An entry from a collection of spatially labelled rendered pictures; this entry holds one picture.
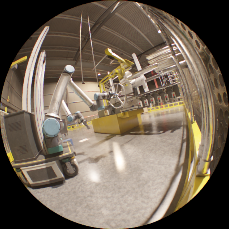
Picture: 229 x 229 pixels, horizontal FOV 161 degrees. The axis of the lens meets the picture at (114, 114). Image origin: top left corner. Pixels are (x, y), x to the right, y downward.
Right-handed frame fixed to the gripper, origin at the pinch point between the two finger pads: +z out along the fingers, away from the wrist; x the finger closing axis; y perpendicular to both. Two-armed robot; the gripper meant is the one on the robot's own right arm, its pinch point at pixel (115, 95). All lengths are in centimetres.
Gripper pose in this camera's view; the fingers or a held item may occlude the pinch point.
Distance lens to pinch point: 122.1
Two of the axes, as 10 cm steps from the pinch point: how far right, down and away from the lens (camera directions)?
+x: 4.4, -6.2, -6.5
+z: 7.3, -1.7, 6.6
